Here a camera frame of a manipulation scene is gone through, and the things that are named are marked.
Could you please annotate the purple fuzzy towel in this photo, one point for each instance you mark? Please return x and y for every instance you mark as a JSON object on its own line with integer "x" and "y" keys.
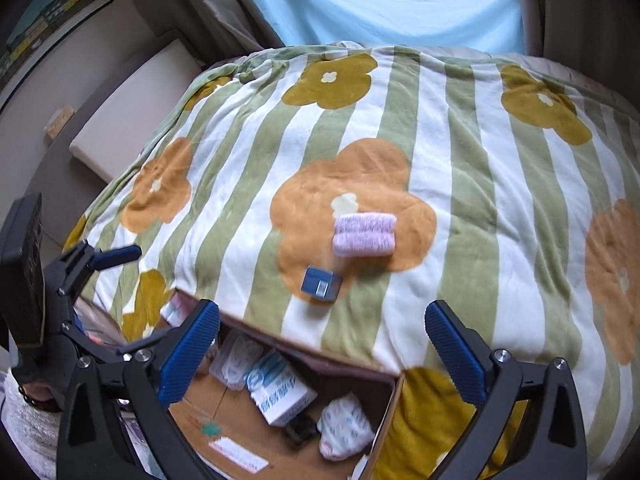
{"x": 364, "y": 235}

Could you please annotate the light blue cloth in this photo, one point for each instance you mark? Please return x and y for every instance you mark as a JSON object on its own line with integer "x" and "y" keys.
{"x": 390, "y": 5}

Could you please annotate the small blue box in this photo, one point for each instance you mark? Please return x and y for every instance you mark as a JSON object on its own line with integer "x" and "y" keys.
{"x": 320, "y": 285}

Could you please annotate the cardboard box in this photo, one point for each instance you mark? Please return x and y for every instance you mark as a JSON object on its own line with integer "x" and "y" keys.
{"x": 230, "y": 420}

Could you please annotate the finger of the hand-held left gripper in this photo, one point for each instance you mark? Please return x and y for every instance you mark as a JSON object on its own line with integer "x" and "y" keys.
{"x": 100, "y": 349}
{"x": 117, "y": 255}

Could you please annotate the small black jar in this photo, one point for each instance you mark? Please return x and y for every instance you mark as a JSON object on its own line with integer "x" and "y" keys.
{"x": 301, "y": 431}

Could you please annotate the floral striped blanket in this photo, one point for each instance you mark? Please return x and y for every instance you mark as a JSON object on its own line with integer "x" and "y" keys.
{"x": 475, "y": 175}

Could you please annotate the brown curtain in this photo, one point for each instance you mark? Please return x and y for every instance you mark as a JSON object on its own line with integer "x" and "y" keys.
{"x": 580, "y": 5}
{"x": 225, "y": 5}

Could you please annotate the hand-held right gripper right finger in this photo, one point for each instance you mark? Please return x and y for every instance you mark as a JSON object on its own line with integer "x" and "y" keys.
{"x": 455, "y": 352}

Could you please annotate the white and blue carton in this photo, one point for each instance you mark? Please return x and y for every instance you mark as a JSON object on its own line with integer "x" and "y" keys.
{"x": 280, "y": 390}

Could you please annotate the white patterned packet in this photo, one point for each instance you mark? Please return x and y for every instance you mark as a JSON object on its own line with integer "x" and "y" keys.
{"x": 347, "y": 427}

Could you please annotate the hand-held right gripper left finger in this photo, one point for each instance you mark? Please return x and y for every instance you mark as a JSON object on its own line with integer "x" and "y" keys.
{"x": 190, "y": 352}

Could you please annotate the white headboard cushion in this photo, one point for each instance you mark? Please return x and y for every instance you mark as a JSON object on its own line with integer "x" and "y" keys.
{"x": 135, "y": 105}

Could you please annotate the small tan tag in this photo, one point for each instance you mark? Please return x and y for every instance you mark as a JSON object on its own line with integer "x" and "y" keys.
{"x": 59, "y": 121}

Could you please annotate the person's left forearm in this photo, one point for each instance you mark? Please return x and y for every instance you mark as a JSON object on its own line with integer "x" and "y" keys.
{"x": 30, "y": 435}

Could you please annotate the clear plastic bag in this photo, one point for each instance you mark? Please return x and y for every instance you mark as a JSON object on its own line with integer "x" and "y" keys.
{"x": 235, "y": 360}

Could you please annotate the framed wall poster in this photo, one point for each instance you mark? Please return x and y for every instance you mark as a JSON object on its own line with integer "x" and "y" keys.
{"x": 45, "y": 25}

